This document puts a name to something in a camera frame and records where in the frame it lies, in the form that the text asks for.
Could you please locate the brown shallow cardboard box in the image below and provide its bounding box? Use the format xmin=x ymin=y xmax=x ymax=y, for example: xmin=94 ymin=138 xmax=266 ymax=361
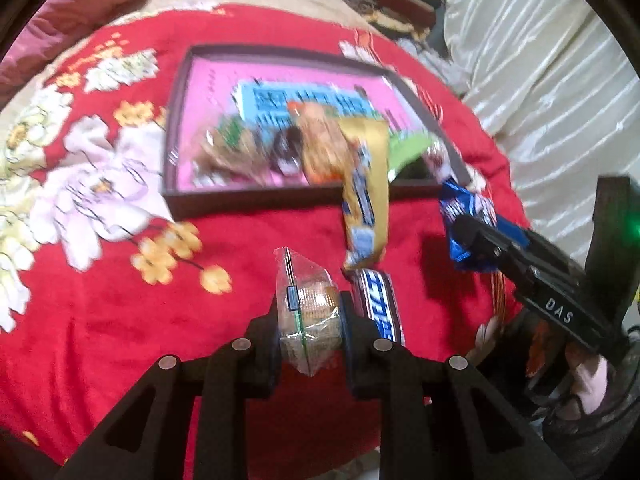
xmin=160 ymin=44 xmax=473 ymax=221

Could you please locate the pink pillow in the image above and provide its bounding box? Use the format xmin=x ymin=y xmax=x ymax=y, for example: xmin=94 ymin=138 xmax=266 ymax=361
xmin=0 ymin=0 xmax=156 ymax=106

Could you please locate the clear round cracker packet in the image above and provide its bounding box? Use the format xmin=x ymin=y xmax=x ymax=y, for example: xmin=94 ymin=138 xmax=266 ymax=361
xmin=274 ymin=246 xmax=346 ymax=378

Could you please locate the red floral blanket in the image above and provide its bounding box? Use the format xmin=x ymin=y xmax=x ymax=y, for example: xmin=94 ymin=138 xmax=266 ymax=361
xmin=0 ymin=2 xmax=531 ymax=468

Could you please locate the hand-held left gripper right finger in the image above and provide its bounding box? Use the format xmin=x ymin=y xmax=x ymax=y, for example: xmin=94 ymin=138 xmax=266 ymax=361
xmin=339 ymin=290 xmax=576 ymax=480

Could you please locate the white satin curtain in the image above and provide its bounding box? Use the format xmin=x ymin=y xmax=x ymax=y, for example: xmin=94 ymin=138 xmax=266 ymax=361
xmin=442 ymin=0 xmax=640 ymax=241

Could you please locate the pink book with blue title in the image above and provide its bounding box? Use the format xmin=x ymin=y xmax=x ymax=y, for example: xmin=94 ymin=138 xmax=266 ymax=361
xmin=175 ymin=56 xmax=426 ymax=193

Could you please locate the blue silver chocolate bar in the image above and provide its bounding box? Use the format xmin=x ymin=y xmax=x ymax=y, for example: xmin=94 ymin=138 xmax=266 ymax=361
xmin=350 ymin=267 xmax=405 ymax=346

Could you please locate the orange wafer packet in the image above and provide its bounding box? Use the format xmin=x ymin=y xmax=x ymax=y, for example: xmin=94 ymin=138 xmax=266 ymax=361
xmin=287 ymin=100 xmax=351 ymax=186

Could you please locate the black snack packet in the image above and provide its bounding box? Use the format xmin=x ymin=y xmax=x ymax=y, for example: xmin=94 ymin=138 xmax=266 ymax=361
xmin=270 ymin=127 xmax=306 ymax=176

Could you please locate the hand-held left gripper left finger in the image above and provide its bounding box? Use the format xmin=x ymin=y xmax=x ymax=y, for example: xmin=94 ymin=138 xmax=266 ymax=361
xmin=52 ymin=305 xmax=283 ymax=480

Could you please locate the green yellow snack packet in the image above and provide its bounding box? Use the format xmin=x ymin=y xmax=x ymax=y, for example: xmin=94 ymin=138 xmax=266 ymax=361
xmin=387 ymin=130 xmax=436 ymax=181

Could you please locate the person's right hand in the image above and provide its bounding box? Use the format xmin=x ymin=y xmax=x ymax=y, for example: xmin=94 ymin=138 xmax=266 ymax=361
xmin=567 ymin=352 xmax=608 ymax=418

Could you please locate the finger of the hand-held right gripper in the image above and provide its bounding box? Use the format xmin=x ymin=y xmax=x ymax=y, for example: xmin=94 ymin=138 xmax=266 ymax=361
xmin=450 ymin=214 xmax=576 ymax=302

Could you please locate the gold snack packet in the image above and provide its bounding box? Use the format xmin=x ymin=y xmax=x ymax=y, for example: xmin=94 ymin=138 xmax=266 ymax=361
xmin=337 ymin=119 xmax=392 ymax=268

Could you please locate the small red white snack packet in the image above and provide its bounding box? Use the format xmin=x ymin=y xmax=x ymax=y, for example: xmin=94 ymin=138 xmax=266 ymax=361
xmin=424 ymin=136 xmax=453 ymax=183

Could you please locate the clear pastry packet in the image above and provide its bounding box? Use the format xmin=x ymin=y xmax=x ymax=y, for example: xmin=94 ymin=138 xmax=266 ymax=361
xmin=192 ymin=115 xmax=273 ymax=188

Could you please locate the blue cookie packet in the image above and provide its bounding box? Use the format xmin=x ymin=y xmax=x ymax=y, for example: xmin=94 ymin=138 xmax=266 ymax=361
xmin=439 ymin=180 xmax=501 ymax=273

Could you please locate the grey white crumpled cloth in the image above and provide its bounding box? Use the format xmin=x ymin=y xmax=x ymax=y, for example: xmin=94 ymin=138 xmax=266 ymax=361
xmin=400 ymin=35 xmax=471 ymax=96

